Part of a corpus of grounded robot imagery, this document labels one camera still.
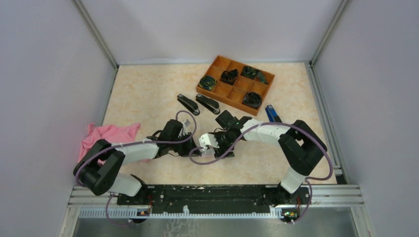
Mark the dark green flat item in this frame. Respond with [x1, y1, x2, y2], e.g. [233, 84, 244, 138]
[257, 71, 269, 85]

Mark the black coiled item upper right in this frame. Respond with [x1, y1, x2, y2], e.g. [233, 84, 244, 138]
[241, 66, 259, 79]

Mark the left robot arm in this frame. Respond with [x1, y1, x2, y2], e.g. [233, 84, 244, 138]
[73, 119, 194, 204]

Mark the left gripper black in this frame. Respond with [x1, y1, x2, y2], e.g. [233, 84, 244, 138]
[169, 131, 201, 157]

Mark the orange compartment tray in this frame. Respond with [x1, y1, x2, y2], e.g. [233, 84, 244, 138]
[196, 55, 275, 116]

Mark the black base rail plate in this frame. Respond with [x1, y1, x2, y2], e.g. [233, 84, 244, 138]
[117, 185, 310, 214]

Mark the black coiled item lower right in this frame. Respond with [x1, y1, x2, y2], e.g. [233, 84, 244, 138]
[242, 92, 262, 109]

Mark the black coiled item centre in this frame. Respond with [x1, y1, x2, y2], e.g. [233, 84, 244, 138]
[220, 69, 239, 85]

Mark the black coiled item blue-green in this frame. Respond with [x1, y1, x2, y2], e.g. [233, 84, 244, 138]
[198, 75, 217, 91]

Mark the blue stapler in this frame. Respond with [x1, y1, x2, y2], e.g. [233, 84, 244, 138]
[265, 105, 282, 122]

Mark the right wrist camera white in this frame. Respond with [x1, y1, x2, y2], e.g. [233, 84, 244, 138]
[198, 133, 219, 149]

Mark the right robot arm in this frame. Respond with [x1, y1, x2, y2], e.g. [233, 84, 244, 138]
[208, 111, 327, 203]

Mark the red white staple box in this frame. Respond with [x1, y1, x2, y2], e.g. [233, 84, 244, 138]
[199, 148, 215, 158]

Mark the pink cloth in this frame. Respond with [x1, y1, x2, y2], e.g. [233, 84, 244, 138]
[77, 123, 140, 163]

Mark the black stapler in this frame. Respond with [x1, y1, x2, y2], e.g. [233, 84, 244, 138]
[177, 94, 200, 116]
[195, 93, 220, 115]

